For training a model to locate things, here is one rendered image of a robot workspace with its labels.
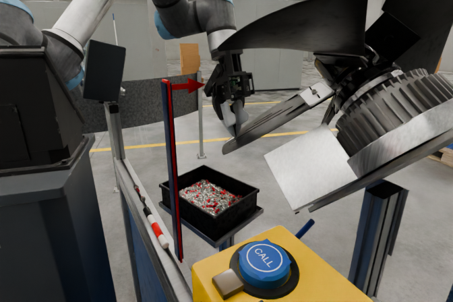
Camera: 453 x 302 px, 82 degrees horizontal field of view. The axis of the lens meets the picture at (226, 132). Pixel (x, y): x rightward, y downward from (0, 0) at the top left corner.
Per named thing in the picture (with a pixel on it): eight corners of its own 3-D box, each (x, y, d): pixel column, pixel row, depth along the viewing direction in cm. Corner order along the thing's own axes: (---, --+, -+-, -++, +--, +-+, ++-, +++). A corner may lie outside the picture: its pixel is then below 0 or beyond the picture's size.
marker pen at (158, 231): (169, 241, 51) (148, 205, 62) (162, 244, 50) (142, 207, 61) (170, 247, 51) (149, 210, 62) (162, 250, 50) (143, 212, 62)
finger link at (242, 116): (245, 136, 63) (239, 98, 62) (232, 136, 68) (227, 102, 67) (255, 134, 64) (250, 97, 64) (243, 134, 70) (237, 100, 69)
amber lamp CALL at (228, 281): (244, 290, 19) (245, 284, 19) (223, 302, 18) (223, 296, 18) (231, 272, 20) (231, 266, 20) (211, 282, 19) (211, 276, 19)
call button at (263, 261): (299, 279, 20) (301, 262, 20) (259, 304, 18) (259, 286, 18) (266, 247, 24) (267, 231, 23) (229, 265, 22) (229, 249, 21)
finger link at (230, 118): (234, 139, 61) (228, 100, 61) (222, 139, 67) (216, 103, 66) (245, 136, 63) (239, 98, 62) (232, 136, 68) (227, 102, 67)
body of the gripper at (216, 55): (229, 100, 59) (221, 46, 58) (212, 104, 66) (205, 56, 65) (256, 96, 63) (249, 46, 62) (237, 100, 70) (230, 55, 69)
